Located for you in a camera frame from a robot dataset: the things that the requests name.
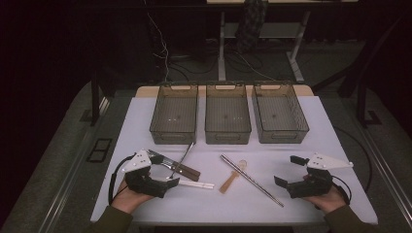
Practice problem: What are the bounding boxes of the person's right hand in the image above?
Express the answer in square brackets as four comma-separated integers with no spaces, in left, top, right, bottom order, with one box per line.
[303,184,348,214]

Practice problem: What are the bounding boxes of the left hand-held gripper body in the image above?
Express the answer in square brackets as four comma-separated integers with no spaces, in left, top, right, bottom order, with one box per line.
[120,149,170,199]

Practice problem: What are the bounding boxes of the hand-held gripper black cable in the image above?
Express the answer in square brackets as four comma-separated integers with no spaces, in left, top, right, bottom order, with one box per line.
[331,174,354,206]
[108,154,135,206]

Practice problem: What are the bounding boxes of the metal chopstick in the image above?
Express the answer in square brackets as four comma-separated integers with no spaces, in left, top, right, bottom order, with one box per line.
[221,153,286,207]
[220,154,284,208]

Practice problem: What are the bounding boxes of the dark plaid cloth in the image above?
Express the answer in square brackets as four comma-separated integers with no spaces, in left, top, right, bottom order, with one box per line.
[235,0,269,52]

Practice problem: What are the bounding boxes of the thin white cable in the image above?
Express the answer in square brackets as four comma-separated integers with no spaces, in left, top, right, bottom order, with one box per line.
[147,13,171,82]

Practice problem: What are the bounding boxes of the desk with white legs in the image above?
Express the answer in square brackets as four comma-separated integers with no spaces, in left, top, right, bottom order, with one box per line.
[206,0,359,83]

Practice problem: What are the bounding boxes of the smoky clear plastic bin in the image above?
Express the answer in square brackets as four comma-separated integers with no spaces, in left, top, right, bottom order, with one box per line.
[204,81,253,146]
[251,81,310,145]
[149,81,199,146]

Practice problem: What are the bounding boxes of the long thin black cable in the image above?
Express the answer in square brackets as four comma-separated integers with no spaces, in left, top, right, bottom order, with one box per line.
[333,126,373,192]

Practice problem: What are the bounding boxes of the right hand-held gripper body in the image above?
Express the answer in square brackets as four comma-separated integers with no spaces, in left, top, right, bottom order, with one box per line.
[286,152,355,199]

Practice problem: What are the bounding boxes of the left hand-held gripper black cable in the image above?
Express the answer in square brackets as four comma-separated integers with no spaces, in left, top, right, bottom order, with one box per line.
[108,154,135,206]

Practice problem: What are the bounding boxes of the wooden handle clear spoon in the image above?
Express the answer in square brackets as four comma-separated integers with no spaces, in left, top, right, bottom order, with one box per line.
[219,159,248,194]

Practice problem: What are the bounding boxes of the tangled black cables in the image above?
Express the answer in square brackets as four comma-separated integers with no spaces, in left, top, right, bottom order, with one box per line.
[169,48,276,82]

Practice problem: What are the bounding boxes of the black metal stand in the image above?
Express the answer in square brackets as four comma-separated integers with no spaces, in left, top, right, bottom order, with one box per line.
[312,13,406,129]
[90,69,118,127]

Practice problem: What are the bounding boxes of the person's left hand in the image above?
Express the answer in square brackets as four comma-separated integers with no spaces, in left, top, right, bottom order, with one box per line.
[111,180,155,215]

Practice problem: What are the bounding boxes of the right hand-held gripper black cable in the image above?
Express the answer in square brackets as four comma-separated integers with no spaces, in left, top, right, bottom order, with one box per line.
[331,174,354,206]

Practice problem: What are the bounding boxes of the metal rail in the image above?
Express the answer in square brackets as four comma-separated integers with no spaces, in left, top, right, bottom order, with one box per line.
[354,119,412,221]
[38,96,111,233]

